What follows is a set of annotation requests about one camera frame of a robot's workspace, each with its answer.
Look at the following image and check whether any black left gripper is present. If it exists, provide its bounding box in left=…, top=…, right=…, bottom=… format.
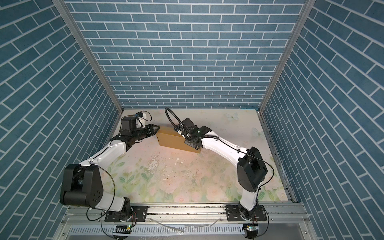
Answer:
left=130, top=123, right=160, bottom=142

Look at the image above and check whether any brown cardboard paper box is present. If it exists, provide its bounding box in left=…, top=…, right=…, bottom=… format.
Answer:
left=156, top=126, right=201, bottom=154

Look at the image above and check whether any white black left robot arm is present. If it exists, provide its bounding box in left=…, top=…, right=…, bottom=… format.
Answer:
left=60, top=116, right=160, bottom=221

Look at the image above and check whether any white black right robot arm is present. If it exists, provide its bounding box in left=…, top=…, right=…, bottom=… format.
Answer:
left=174, top=118, right=268, bottom=220

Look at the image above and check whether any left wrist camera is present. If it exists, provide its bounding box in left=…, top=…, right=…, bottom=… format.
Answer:
left=135, top=112, right=147, bottom=128

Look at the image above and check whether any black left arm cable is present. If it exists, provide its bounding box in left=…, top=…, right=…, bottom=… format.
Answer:
left=85, top=110, right=154, bottom=222

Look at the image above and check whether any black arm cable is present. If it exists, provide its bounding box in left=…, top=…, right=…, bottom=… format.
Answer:
left=85, top=110, right=154, bottom=222
left=164, top=107, right=275, bottom=193

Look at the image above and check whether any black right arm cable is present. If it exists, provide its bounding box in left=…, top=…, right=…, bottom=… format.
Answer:
left=164, top=107, right=275, bottom=193

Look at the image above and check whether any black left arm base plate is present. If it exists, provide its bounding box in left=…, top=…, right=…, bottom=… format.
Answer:
left=104, top=206, right=149, bottom=223

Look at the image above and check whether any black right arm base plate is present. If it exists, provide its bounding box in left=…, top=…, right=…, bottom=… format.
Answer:
left=224, top=204, right=267, bottom=222

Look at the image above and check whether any aluminium front rail frame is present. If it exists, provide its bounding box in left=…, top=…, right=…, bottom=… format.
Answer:
left=54, top=202, right=316, bottom=240

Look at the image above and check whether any aluminium left corner post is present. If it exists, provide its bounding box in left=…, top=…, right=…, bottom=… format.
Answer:
left=52, top=0, right=124, bottom=113

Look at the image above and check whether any aluminium corner post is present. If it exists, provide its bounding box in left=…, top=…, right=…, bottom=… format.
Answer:
left=52, top=0, right=124, bottom=113
left=259, top=0, right=316, bottom=113

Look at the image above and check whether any aluminium right corner post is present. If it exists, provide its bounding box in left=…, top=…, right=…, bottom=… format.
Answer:
left=259, top=0, right=316, bottom=113

